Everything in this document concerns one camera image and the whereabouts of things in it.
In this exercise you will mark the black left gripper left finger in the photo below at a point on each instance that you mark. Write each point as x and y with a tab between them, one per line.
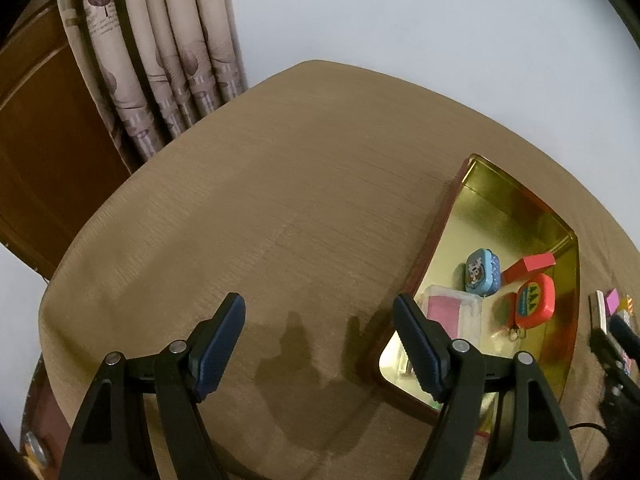
110	438

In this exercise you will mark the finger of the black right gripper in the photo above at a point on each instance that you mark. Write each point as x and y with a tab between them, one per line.
625	336
608	357

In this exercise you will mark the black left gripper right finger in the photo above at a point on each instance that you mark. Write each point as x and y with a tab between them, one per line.
530	440

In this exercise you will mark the yellow red striped cube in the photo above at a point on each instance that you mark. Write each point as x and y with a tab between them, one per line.
626	305

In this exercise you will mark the pink rectangular block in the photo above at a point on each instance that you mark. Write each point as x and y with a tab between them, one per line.
612	301

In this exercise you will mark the black white zigzag cube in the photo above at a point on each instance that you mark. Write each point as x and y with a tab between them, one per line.
601	312

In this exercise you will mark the clear box pink contents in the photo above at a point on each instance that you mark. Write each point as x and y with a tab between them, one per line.
459	313

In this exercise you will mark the round metal knob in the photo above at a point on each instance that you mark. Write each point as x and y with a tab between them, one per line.
36	450

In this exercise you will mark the red tape measure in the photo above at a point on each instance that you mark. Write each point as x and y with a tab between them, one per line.
535	302

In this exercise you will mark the blue skull mini tin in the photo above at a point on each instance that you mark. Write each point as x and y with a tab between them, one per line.
482	275

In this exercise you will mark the gold red toffee tin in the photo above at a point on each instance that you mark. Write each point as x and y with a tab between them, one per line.
488	208

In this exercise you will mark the red wooden block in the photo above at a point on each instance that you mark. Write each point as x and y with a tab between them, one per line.
526	267

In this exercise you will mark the tan fabric tablecloth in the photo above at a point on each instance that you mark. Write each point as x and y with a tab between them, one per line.
311	195

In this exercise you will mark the brown wooden door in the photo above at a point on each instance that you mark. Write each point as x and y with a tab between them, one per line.
58	163

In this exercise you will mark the patterned beige curtain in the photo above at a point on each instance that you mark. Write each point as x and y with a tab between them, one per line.
153	68

